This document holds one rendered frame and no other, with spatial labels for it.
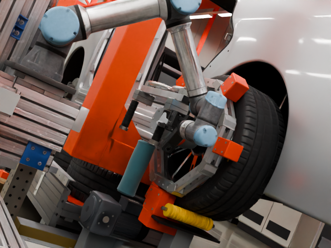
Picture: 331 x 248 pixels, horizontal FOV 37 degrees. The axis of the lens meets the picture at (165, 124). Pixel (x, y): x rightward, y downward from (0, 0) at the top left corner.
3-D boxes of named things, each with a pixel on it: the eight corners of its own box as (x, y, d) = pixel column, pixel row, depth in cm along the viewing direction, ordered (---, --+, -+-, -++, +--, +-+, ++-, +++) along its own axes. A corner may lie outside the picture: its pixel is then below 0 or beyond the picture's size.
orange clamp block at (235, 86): (236, 103, 213) (249, 88, 208) (222, 96, 209) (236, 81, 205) (232, 93, 218) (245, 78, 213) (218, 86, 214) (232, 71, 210)
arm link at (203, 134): (223, 129, 171) (213, 151, 170) (206, 124, 180) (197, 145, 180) (205, 120, 167) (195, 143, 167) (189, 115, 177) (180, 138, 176)
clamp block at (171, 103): (185, 117, 201) (191, 106, 202) (168, 109, 197) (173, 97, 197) (180, 116, 206) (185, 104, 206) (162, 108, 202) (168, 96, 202)
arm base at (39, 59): (23, 66, 163) (36, 39, 163) (16, 63, 176) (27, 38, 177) (65, 84, 170) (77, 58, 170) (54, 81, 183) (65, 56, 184)
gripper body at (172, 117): (185, 116, 195) (201, 121, 184) (177, 136, 195) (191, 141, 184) (170, 108, 191) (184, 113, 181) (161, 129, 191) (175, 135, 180)
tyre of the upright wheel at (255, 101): (311, 113, 208) (232, 80, 266) (272, 91, 197) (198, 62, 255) (237, 248, 213) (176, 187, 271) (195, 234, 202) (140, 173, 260)
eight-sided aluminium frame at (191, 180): (200, 209, 203) (252, 89, 204) (187, 205, 200) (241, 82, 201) (146, 175, 251) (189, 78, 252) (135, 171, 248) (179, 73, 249)
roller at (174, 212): (214, 234, 223) (219, 222, 224) (162, 216, 210) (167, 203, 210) (208, 230, 228) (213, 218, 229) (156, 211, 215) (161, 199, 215)
